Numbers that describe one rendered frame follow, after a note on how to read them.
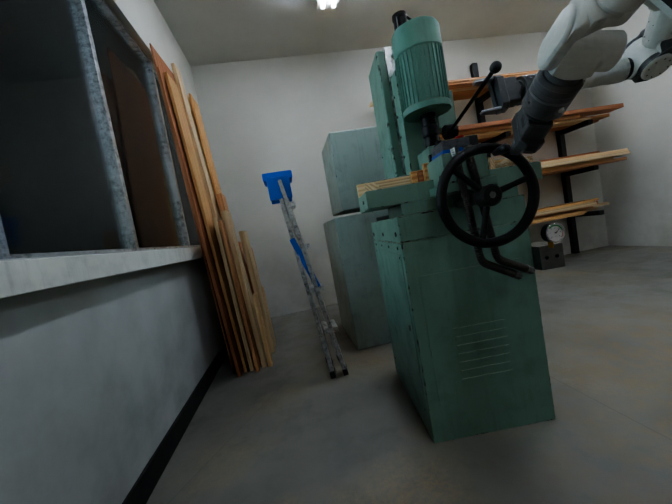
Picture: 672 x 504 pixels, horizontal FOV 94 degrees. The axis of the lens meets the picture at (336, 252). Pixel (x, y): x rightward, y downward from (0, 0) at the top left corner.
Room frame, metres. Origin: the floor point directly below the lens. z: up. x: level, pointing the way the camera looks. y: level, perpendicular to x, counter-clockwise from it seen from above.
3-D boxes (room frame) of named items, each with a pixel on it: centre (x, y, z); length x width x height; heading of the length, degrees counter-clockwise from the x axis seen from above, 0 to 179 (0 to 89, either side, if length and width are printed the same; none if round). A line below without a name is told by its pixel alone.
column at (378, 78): (1.50, -0.42, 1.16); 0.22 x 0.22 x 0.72; 2
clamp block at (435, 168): (1.02, -0.43, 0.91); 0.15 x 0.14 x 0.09; 92
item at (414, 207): (1.15, -0.44, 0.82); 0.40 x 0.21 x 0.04; 92
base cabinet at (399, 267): (1.33, -0.43, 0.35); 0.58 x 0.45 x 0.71; 2
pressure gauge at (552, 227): (1.01, -0.70, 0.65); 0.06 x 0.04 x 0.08; 92
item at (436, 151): (1.02, -0.44, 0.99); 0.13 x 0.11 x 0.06; 92
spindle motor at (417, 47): (1.21, -0.43, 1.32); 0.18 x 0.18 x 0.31
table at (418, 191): (1.10, -0.43, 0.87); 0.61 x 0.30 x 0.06; 92
